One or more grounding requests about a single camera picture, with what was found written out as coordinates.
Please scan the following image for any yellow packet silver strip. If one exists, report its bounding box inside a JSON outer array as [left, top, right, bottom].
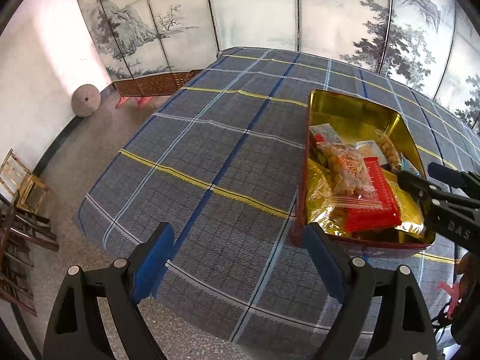
[[382, 169, 425, 240]]

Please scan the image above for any red snack packet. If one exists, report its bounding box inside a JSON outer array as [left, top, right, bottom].
[[343, 157, 402, 233]]

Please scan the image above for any peanut snack clear bag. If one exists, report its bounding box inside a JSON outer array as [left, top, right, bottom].
[[325, 143, 374, 208]]

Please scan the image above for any yellow Wanjiyuan snack pouch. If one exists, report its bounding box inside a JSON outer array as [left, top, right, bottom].
[[305, 158, 348, 237]]

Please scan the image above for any blue candy wrapper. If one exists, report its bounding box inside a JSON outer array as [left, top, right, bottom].
[[401, 156, 421, 176]]

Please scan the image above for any grey sesame cake packet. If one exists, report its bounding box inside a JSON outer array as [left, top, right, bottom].
[[309, 123, 343, 158]]

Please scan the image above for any person right hand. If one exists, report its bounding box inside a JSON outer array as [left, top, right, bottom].
[[456, 252, 480, 293]]

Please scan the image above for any red gold toffee tin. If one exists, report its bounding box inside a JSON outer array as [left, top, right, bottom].
[[290, 89, 435, 257]]

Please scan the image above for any plaid blue tablecloth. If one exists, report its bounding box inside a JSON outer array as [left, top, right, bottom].
[[77, 47, 479, 359]]

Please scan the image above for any round stone disc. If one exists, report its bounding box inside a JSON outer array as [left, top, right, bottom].
[[71, 84, 101, 118]]

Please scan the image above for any red plastic stool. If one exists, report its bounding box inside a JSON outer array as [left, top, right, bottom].
[[115, 95, 155, 112]]

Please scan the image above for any painted folding screen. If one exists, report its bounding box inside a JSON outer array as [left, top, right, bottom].
[[77, 0, 479, 129]]

